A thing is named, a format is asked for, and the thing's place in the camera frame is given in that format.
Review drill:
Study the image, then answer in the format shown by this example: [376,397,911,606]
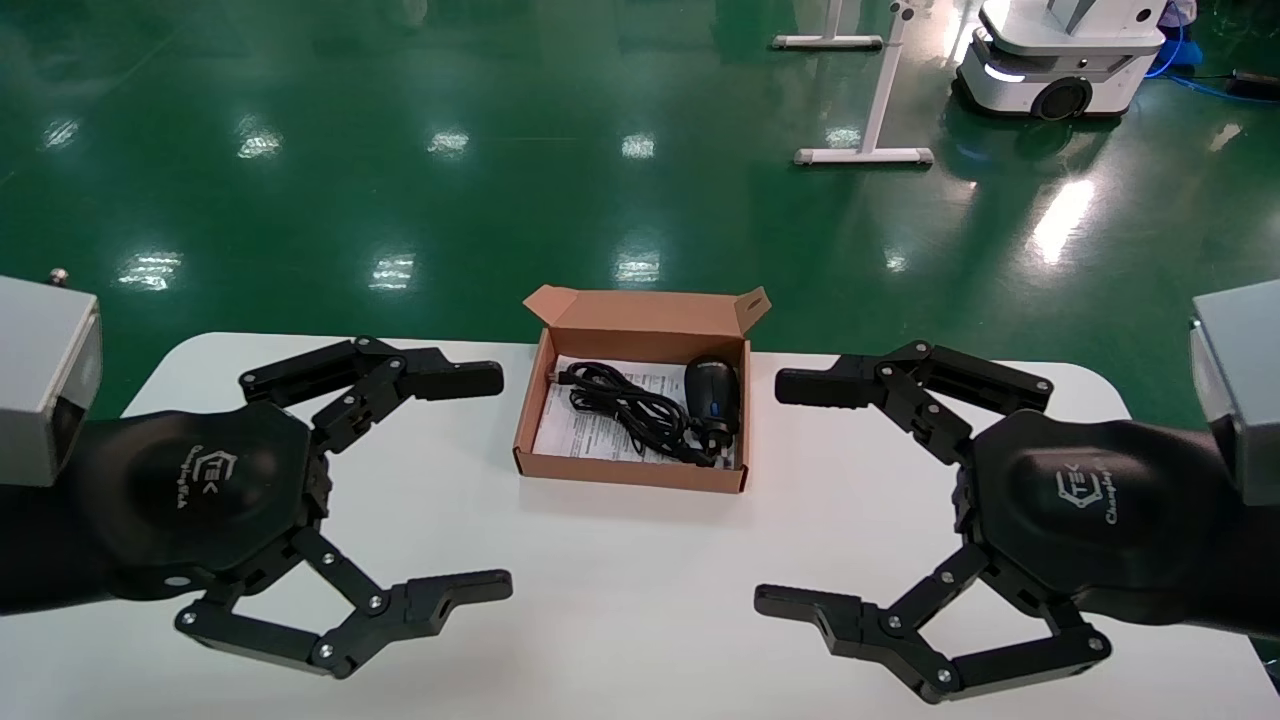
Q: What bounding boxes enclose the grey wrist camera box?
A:
[0,268,103,489]
[1188,280,1280,507]

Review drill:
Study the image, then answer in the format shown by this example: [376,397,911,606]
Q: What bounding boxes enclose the black power cable with plug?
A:
[568,364,742,469]

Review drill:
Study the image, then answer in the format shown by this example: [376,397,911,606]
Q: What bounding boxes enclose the black wired computer mouse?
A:
[553,355,744,441]

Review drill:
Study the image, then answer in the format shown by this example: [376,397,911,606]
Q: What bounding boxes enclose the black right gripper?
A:
[753,341,1233,704]

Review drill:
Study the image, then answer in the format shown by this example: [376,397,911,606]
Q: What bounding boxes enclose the white metal stand leg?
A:
[795,0,935,168]
[772,0,885,52]

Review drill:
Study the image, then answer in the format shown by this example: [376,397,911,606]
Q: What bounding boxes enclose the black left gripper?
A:
[68,337,514,681]

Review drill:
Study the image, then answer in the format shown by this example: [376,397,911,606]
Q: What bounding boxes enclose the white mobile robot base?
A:
[955,0,1169,122]

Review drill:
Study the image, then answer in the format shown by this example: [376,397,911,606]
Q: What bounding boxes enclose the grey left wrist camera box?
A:
[0,268,103,489]

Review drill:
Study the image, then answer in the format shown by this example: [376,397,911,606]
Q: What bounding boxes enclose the brown cardboard box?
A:
[512,284,772,494]

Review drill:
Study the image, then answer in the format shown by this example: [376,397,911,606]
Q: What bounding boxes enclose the white printed instruction sheet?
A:
[532,354,738,469]

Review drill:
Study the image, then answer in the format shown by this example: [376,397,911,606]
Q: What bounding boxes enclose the blue floor cable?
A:
[1145,0,1280,107]

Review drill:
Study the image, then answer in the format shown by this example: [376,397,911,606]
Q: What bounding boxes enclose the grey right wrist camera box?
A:
[1188,280,1280,507]

